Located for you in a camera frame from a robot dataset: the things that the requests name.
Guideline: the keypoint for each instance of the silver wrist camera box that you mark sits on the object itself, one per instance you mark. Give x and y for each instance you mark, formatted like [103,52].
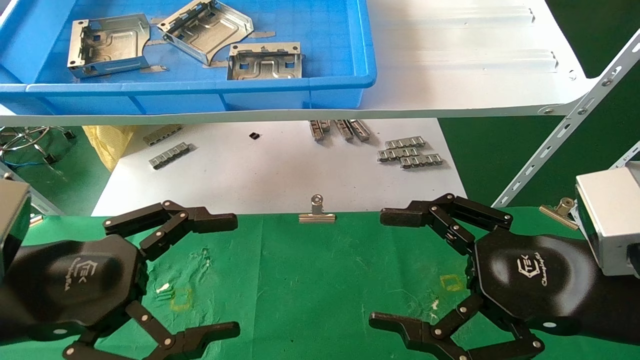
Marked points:
[612,220]
[12,220]

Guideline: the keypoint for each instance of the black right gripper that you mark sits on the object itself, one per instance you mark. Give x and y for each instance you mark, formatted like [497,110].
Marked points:
[530,280]

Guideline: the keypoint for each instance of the white flat board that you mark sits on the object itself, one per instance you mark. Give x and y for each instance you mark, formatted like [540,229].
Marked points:
[275,170]

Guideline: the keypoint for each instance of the blue plastic bin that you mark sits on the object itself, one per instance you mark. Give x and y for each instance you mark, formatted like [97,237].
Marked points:
[325,50]

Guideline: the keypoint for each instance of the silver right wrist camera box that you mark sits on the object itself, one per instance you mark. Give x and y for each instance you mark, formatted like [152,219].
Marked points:
[612,220]

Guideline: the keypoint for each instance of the grey metal clip strip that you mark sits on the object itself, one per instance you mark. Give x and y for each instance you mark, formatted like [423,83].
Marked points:
[421,160]
[318,130]
[344,130]
[360,130]
[398,154]
[405,142]
[162,135]
[169,155]

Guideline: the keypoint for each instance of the chrome chair base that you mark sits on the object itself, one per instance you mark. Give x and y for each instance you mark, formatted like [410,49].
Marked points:
[31,137]

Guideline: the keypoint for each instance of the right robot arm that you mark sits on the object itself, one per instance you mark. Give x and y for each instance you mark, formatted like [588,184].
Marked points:
[615,310]

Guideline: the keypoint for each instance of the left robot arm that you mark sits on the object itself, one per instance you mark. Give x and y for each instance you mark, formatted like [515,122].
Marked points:
[10,325]

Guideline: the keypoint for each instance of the green cloth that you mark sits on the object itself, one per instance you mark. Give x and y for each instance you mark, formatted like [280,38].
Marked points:
[310,280]

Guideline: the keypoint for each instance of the yellow plastic bag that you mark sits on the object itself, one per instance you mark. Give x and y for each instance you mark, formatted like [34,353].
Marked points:
[107,142]

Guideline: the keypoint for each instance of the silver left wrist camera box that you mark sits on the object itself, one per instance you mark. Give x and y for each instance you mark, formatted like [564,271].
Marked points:
[12,220]

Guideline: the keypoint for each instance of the stamped metal bracket part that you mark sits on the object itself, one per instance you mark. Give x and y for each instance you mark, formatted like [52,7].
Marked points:
[207,27]
[265,67]
[112,47]

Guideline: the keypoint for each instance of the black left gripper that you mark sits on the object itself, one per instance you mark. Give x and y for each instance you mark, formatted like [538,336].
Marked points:
[75,280]

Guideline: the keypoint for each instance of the white metal shelf board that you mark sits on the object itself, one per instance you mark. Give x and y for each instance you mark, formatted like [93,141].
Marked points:
[450,75]

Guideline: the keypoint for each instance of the white perforated shelf strut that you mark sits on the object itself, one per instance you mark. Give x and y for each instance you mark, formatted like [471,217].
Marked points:
[565,132]
[627,157]
[47,206]

